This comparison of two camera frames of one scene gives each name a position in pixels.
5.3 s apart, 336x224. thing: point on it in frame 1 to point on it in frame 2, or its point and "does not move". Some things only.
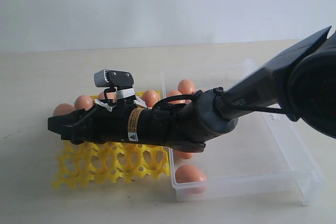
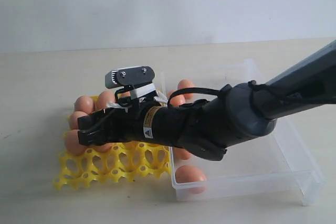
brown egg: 84,102 does not move
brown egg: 63,108 to 72,144
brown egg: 186,86 does not move
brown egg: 174,92 does not move
